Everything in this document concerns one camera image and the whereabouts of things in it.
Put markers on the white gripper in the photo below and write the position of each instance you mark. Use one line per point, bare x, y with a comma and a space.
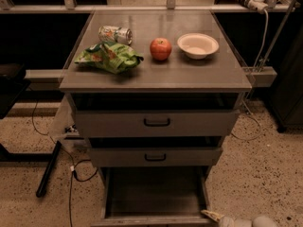
225, 221

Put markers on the grey bottom drawer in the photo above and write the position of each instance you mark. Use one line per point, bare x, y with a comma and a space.
168, 196

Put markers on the grey drawer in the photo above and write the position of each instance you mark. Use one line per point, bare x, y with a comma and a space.
168, 196
155, 151
154, 114

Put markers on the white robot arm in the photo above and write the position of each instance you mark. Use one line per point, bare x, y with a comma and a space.
262, 221

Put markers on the grey middle drawer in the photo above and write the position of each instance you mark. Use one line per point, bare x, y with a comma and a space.
155, 151

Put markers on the grey drawer cabinet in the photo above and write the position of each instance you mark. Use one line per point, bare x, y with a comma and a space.
219, 73

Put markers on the grey top drawer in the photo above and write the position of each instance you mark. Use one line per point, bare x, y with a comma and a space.
154, 114

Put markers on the dark cabinet at right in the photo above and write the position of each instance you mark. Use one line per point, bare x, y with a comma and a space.
286, 94

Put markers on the white paper bowl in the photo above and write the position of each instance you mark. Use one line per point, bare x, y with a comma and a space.
197, 46

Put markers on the red apple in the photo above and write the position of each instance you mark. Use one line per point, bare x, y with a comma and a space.
160, 49

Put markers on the green chip bag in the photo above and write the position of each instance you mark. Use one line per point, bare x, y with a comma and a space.
109, 56

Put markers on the white power strip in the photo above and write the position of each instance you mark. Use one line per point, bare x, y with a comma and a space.
249, 0

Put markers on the black table leg frame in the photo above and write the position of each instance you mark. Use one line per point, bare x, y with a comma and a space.
48, 158

